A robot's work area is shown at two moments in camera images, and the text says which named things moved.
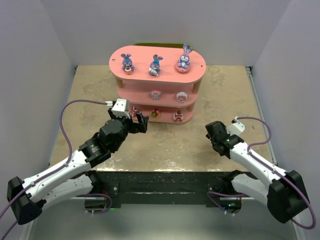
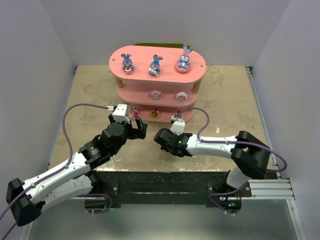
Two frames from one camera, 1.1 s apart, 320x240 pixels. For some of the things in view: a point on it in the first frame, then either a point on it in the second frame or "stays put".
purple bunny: (183, 65) stays put
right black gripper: (215, 128) -> (164, 139)
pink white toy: (182, 97) stays put
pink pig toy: (155, 94) stays put
